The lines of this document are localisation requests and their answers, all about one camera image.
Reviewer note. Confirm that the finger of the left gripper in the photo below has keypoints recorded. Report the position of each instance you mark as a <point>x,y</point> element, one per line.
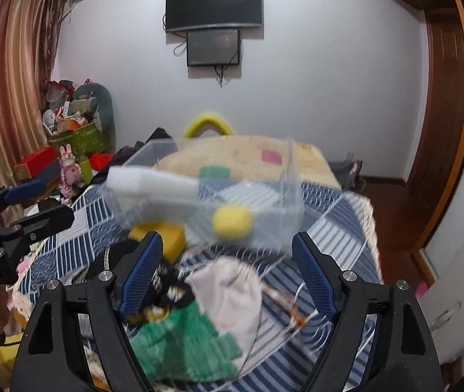
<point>15,240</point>
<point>24,192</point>

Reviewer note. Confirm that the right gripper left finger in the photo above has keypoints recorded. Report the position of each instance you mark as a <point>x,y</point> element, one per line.
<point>134,274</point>

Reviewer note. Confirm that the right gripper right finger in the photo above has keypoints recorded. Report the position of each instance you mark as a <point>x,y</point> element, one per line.
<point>320,274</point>

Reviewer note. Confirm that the black chain-trimmed hat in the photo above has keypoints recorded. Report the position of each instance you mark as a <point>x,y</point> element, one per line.
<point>167,291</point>

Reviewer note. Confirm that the yellow rectangular sponge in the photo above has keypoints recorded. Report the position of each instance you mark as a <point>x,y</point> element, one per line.
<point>173,237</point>

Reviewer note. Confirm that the green knitted cloth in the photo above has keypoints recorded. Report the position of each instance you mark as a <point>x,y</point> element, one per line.
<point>185,346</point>

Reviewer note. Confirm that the white foam block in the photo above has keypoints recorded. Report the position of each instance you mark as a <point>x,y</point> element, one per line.
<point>145,181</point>

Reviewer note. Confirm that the white fabric pouch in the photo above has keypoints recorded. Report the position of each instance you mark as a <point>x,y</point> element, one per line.
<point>229,292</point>

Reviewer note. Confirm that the clear plastic storage box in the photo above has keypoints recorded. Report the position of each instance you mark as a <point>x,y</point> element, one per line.
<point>277,206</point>

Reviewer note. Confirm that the red box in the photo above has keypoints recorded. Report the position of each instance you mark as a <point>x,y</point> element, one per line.
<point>32,164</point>

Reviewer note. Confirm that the pink rabbit plush toy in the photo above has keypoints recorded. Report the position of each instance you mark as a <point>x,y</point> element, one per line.
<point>70,171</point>

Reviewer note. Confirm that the blue white patterned tablecloth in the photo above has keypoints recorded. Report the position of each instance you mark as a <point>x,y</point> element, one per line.
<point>340,223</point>

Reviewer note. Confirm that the yellow round sponge ball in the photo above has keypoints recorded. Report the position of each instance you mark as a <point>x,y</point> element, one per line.
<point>232,223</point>

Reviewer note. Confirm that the green cardboard box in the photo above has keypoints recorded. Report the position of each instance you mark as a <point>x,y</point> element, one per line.
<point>85,140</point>

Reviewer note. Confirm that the dark clothes pile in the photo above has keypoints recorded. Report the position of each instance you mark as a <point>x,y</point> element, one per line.
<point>121,156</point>

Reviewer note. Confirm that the grey green cushion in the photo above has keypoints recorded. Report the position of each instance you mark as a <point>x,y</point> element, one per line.
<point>100,104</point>

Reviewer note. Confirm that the beige floral blanket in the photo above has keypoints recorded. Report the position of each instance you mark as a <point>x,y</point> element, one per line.
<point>250,158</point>

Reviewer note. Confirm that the striped pink gold curtain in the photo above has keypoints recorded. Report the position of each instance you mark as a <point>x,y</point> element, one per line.
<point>29,30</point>

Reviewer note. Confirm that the yellow curved chair back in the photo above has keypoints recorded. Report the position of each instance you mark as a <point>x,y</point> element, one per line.
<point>208,121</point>

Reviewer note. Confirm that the brown wooden door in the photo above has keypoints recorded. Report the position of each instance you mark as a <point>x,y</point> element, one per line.
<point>439,158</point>

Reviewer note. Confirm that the small wall monitor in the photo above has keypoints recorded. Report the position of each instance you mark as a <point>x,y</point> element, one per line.
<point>214,47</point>

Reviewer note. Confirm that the large wall television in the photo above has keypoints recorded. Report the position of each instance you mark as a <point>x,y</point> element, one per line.
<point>183,15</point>

